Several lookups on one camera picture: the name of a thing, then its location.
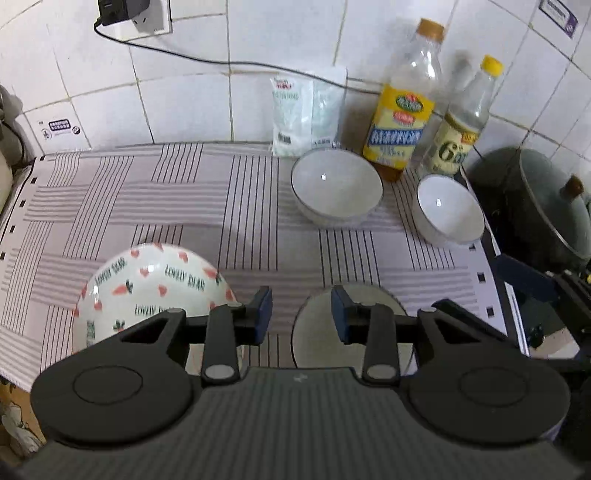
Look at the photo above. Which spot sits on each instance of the small wall sticker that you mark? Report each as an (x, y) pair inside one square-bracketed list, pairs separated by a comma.
[(59, 126)]

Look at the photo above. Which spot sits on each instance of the black power adapter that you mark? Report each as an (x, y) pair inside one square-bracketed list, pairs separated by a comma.
[(122, 9)]

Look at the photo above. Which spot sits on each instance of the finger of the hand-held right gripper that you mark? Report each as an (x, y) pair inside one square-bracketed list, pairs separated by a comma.
[(450, 305), (526, 277)]

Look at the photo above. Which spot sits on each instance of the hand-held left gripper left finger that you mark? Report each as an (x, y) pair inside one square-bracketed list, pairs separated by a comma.
[(264, 318)]

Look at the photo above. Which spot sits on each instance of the dark framed wall label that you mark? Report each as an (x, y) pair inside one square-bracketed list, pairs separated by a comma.
[(558, 16)]

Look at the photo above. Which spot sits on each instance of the slim vinegar bottle yellow cap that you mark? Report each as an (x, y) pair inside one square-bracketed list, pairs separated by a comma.
[(457, 134)]

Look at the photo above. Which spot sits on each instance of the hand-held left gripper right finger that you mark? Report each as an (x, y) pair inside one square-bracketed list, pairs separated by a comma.
[(340, 318)]

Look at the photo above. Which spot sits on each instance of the white wall socket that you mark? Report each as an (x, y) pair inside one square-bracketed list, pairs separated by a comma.
[(159, 21)]

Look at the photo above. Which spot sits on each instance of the white salt bag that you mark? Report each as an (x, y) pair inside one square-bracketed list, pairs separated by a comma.
[(304, 110)]

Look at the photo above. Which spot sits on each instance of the dark wok with lid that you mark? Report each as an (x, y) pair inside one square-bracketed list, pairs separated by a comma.
[(531, 198)]

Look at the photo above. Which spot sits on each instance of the striped tablecloth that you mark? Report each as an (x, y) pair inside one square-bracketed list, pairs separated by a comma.
[(184, 203)]

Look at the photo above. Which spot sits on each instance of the large cooking oil bottle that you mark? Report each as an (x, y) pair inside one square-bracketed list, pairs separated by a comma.
[(404, 115)]

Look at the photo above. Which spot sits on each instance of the pink bunny print plate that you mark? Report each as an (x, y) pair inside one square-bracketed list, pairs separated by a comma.
[(147, 286)]

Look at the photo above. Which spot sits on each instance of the white bowl with dark rim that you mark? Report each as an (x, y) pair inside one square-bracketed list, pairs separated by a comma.
[(314, 332), (450, 210), (337, 187)]

